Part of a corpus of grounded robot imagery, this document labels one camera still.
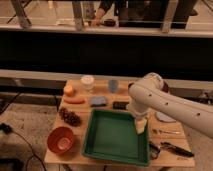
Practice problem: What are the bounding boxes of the red bowl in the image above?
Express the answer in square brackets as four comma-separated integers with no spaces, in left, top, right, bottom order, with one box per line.
[47,127,75,155]

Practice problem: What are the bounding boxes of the green plastic tray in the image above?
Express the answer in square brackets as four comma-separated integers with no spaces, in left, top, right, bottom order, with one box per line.
[82,109,150,167]

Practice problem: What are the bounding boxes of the yellow orange fruit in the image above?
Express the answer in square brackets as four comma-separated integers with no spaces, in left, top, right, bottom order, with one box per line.
[63,85,74,96]

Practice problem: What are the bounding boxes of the orange carrot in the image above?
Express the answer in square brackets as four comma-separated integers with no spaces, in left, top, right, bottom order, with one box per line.
[64,98,85,104]

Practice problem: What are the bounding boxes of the wooden table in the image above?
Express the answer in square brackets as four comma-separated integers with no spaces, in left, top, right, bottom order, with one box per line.
[44,79,196,168]

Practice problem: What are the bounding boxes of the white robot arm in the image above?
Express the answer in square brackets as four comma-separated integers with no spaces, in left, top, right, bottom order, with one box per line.
[127,73,213,139]

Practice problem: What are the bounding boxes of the white plate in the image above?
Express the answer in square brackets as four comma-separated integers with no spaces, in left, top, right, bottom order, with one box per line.
[156,112,175,123]

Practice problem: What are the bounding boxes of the blue grey eraser sponge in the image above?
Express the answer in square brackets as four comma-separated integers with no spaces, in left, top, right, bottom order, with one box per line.
[89,96,107,107]

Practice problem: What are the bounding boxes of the black floor cable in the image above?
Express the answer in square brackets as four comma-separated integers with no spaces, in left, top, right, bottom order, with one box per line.
[0,122,48,171]

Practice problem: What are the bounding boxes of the blue cup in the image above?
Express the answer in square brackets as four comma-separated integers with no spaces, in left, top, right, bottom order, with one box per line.
[108,80,119,93]

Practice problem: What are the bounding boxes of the black scissors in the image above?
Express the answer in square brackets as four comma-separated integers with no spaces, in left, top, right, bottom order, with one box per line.
[149,142,161,159]

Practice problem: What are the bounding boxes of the small metal fork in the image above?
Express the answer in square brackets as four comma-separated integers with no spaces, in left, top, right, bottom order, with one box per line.
[152,129,180,134]

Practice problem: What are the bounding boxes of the black handled tool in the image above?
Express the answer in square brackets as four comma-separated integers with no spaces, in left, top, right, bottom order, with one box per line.
[161,142,194,157]

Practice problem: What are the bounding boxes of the bunch of dark grapes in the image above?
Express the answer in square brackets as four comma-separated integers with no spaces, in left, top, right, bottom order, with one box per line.
[59,108,81,127]

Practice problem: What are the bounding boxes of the purple bowl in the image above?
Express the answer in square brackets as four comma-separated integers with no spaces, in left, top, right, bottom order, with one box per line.
[162,82,169,93]

